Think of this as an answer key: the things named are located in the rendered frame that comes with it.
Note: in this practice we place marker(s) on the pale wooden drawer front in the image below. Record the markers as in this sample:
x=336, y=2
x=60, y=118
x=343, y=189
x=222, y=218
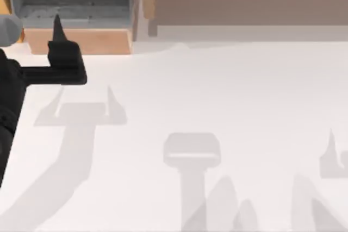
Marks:
x=89, y=41

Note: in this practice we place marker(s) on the grey pierced drawer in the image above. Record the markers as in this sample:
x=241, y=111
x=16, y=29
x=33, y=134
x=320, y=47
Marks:
x=79, y=1

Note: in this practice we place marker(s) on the pale grey rounded box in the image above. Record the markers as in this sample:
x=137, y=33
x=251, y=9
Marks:
x=8, y=31

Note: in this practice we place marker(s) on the wooden cupboard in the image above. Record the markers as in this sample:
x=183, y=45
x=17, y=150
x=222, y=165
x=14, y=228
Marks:
x=244, y=1

